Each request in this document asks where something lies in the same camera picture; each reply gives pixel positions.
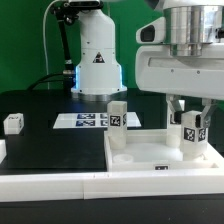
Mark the white marker tag sheet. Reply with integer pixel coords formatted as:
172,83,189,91
53,111,142,129

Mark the white cable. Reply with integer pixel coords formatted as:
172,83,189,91
42,0,61,90

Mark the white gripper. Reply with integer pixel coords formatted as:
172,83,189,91
135,17,224,128

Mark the white U-shaped obstacle wall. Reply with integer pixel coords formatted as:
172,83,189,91
0,146,224,202

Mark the white square tabletop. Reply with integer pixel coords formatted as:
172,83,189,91
104,129,218,172

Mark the black cable bundle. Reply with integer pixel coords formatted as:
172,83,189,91
27,1,76,91

